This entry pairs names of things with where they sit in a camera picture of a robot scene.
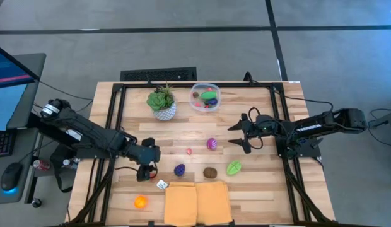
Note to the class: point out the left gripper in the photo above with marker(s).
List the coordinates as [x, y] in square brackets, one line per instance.
[142, 154]

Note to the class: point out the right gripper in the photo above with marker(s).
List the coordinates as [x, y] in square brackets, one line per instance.
[265, 124]

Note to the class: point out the magenta striped toy fruit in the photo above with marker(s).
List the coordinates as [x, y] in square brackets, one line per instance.
[211, 144]

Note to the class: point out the purple toy grapes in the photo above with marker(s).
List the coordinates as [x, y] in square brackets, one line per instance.
[179, 170]

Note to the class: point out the green toy starfruit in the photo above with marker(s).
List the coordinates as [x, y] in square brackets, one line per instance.
[233, 168]

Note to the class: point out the orange toy fruit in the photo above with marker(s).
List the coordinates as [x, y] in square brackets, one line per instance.
[140, 202]

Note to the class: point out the green oval toy vegetable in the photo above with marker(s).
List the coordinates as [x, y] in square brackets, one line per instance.
[208, 95]

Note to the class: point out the brown toy kiwi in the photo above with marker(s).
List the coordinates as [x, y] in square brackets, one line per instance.
[210, 172]

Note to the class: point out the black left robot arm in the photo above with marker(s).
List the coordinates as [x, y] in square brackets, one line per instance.
[88, 132]

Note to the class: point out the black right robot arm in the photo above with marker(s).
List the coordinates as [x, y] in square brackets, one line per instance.
[324, 124]

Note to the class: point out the clear plastic tupperware container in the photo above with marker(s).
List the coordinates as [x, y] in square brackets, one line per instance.
[193, 87]

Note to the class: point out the small white tag card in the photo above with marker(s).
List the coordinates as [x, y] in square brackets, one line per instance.
[162, 184]

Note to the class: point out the succulent in white patterned pot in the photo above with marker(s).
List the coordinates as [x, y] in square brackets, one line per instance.
[165, 114]

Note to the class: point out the yellow waffle cloth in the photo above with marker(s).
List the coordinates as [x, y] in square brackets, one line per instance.
[212, 201]
[181, 205]

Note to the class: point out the white tape label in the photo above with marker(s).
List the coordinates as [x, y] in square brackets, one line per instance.
[294, 82]

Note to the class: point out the clear plastic bottle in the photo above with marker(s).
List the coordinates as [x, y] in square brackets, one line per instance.
[67, 162]

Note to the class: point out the black keyboard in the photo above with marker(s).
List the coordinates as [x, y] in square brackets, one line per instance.
[1, 143]
[157, 74]

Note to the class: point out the red soda can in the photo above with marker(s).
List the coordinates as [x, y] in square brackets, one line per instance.
[41, 165]

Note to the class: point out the black caster wheel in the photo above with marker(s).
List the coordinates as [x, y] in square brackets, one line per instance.
[36, 202]

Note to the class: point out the grey computer desk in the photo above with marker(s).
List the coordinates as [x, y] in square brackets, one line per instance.
[23, 183]

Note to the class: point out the black computer mouse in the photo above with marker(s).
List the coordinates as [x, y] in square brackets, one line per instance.
[10, 175]

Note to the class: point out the black floor stand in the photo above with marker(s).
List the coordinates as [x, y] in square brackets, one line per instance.
[386, 120]

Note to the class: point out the computer monitor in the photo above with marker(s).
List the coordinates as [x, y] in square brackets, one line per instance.
[6, 104]

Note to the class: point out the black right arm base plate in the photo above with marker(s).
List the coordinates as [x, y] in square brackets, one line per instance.
[304, 151]

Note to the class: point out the black aluminium table frame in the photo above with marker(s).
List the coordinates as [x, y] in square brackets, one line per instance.
[138, 85]

